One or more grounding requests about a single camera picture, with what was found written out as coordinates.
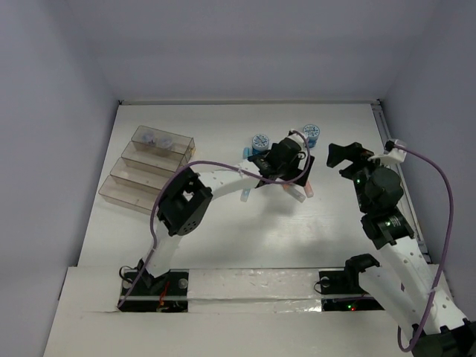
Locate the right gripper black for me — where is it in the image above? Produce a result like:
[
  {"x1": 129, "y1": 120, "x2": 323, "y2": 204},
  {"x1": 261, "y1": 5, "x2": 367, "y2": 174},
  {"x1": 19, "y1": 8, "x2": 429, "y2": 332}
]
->
[{"x1": 327, "y1": 141, "x2": 394, "y2": 213}]

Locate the clear bead cup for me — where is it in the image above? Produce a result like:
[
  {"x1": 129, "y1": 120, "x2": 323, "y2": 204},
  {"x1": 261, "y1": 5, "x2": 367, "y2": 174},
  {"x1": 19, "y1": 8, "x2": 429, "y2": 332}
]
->
[
  {"x1": 141, "y1": 131, "x2": 155, "y2": 146},
  {"x1": 155, "y1": 135, "x2": 173, "y2": 150}
]

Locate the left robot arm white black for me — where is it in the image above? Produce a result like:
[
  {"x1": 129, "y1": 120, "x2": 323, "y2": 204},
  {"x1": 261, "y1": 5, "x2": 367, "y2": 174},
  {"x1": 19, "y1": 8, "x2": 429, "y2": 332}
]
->
[{"x1": 138, "y1": 129, "x2": 315, "y2": 294}]

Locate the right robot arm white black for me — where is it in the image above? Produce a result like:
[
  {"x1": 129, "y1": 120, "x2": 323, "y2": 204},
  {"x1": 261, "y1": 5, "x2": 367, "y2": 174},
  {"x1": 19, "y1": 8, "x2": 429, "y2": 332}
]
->
[{"x1": 327, "y1": 140, "x2": 475, "y2": 356}]

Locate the clear grey highlighter marker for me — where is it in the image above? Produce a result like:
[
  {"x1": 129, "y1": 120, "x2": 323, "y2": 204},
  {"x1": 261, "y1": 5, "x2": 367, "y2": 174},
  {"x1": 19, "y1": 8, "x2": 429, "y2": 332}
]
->
[{"x1": 283, "y1": 185, "x2": 306, "y2": 203}]

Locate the orange highlighter marker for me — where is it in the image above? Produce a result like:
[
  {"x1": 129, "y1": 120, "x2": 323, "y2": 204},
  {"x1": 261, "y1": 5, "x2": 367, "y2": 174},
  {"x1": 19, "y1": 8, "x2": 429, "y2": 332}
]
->
[{"x1": 304, "y1": 182, "x2": 314, "y2": 198}]

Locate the blue highlighter marker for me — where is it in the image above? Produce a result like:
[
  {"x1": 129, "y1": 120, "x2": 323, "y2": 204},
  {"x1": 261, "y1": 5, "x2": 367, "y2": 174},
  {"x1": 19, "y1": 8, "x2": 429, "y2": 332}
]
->
[{"x1": 240, "y1": 189, "x2": 251, "y2": 202}]

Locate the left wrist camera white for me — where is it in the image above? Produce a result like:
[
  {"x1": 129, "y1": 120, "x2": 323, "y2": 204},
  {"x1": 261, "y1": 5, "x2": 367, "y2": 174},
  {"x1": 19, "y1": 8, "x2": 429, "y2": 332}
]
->
[{"x1": 287, "y1": 129, "x2": 307, "y2": 149}]

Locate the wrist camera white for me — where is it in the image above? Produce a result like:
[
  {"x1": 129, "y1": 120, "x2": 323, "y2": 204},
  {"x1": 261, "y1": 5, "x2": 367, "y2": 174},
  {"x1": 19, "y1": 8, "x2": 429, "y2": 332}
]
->
[
  {"x1": 287, "y1": 129, "x2": 307, "y2": 149},
  {"x1": 368, "y1": 139, "x2": 407, "y2": 166}
]

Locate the aluminium rail right side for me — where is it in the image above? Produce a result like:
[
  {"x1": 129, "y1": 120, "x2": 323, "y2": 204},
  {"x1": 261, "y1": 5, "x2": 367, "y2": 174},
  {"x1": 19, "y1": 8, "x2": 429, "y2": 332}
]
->
[{"x1": 370, "y1": 100, "x2": 432, "y2": 263}]

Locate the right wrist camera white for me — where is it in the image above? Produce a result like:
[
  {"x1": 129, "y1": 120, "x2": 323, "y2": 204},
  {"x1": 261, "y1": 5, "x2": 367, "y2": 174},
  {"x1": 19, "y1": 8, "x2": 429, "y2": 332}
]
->
[{"x1": 368, "y1": 139, "x2": 407, "y2": 166}]

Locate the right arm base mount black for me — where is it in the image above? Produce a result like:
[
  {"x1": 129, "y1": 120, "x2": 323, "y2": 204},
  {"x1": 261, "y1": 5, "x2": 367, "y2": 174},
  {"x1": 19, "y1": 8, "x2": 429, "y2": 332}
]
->
[{"x1": 313, "y1": 254, "x2": 383, "y2": 312}]

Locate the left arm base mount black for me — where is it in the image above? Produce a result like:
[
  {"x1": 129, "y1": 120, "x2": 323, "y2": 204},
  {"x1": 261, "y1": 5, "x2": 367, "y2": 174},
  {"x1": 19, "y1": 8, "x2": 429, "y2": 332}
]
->
[{"x1": 118, "y1": 261, "x2": 189, "y2": 313}]

